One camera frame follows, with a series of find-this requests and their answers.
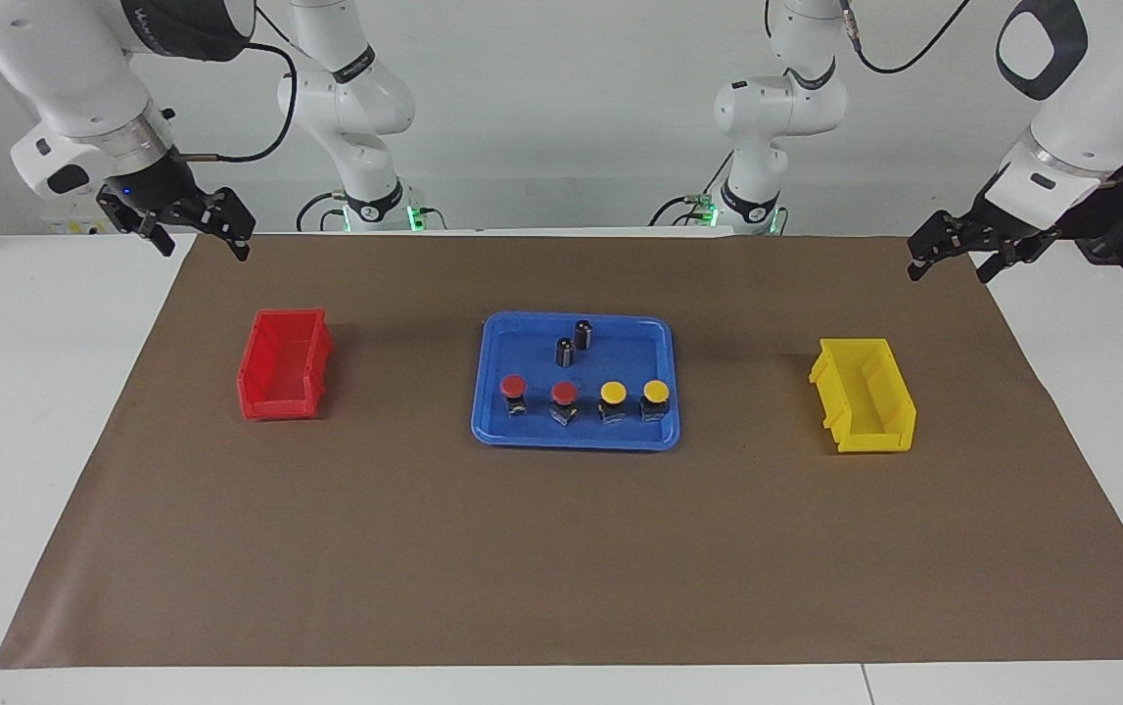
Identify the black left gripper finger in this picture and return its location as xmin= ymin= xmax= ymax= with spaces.
xmin=907 ymin=209 xmax=963 ymax=283
xmin=975 ymin=240 xmax=1027 ymax=285

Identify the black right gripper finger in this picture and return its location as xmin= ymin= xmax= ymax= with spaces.
xmin=218 ymin=189 xmax=258 ymax=262
xmin=135 ymin=219 xmax=178 ymax=259

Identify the white power strip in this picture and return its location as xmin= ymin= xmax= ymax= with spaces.
xmin=40 ymin=215 xmax=117 ymax=237

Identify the red plastic bin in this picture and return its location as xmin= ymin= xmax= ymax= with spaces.
xmin=236 ymin=308 xmax=335 ymax=422

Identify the yellow plastic bin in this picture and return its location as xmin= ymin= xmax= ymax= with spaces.
xmin=809 ymin=338 xmax=917 ymax=454

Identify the blue plastic tray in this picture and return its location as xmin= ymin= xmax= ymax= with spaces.
xmin=470 ymin=311 xmax=681 ymax=452

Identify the brown table mat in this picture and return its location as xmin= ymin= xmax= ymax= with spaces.
xmin=0 ymin=231 xmax=1123 ymax=670

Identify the black base cable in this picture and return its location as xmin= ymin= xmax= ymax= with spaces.
xmin=295 ymin=189 xmax=351 ymax=234
xmin=647 ymin=149 xmax=736 ymax=228

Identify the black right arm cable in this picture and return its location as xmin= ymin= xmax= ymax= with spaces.
xmin=175 ymin=8 xmax=300 ymax=164

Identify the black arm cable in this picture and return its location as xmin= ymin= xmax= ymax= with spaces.
xmin=840 ymin=0 xmax=973 ymax=75
xmin=175 ymin=8 xmax=300 ymax=164

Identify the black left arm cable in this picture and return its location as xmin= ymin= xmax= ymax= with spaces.
xmin=840 ymin=0 xmax=973 ymax=75

